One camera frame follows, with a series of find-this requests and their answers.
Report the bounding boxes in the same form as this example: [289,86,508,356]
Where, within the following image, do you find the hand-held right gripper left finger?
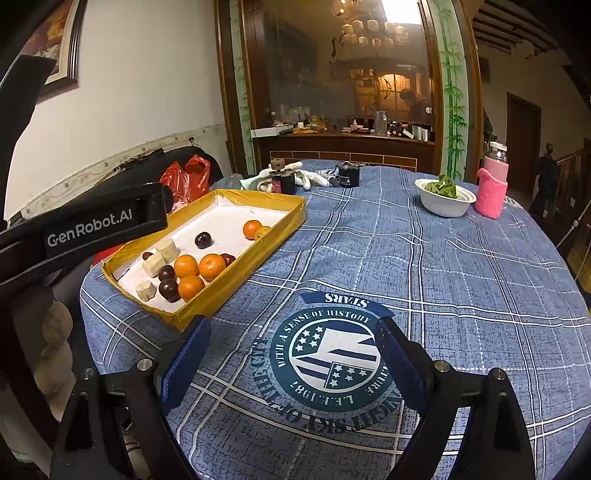
[48,316,213,480]

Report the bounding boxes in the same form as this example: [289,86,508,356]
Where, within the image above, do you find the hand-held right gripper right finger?
[376,316,536,480]

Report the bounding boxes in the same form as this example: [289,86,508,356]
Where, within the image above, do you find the large orange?
[199,254,227,282]

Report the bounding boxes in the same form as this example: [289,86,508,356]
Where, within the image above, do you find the yellow rimmed tray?
[102,188,308,330]

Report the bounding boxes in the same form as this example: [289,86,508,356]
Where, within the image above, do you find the black bag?
[95,147,225,195]

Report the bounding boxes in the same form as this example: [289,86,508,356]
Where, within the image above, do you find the blue plaid tablecloth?
[79,159,585,480]

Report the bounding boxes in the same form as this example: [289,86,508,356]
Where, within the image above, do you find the wooden chair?
[0,277,100,480]

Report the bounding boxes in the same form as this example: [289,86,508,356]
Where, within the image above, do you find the white bowl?
[414,178,477,219]

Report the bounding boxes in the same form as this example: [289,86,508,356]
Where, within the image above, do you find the green leaves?
[425,174,459,199]

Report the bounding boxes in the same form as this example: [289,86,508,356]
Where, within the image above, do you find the black round tin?
[337,162,360,188]

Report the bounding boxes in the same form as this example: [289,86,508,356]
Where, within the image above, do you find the dark jar with cork lid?
[270,159,296,196]

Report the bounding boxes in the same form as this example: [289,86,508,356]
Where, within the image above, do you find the bottle with pink sleeve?
[475,141,509,219]

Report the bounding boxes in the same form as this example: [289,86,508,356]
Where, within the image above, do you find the white gloves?
[239,161,331,193]

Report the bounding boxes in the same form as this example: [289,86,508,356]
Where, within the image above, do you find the wooden stair railing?
[551,138,591,282]

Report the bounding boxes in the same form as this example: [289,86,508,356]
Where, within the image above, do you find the wooden door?
[505,92,542,197]

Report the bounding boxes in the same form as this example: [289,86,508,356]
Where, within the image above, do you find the glass partition with bamboo print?
[213,0,483,185]

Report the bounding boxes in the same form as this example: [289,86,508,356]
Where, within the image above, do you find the framed wall picture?
[21,0,89,104]

